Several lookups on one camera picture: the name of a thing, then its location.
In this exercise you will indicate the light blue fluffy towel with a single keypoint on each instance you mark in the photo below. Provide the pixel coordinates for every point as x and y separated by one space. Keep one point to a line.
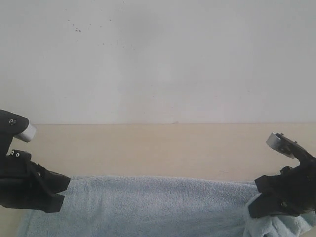
112 206

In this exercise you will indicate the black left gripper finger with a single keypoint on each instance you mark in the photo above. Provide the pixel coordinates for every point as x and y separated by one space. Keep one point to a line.
48 202
45 181

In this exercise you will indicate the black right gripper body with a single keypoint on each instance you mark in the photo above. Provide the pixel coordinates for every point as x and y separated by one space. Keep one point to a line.
298 187

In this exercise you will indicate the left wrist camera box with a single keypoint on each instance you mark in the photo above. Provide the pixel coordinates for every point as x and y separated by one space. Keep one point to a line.
27 135

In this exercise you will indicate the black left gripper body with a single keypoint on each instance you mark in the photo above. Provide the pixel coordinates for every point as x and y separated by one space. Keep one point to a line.
15 175

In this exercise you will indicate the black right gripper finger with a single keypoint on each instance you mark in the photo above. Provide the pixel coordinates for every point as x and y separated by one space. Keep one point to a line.
273 205
271 185

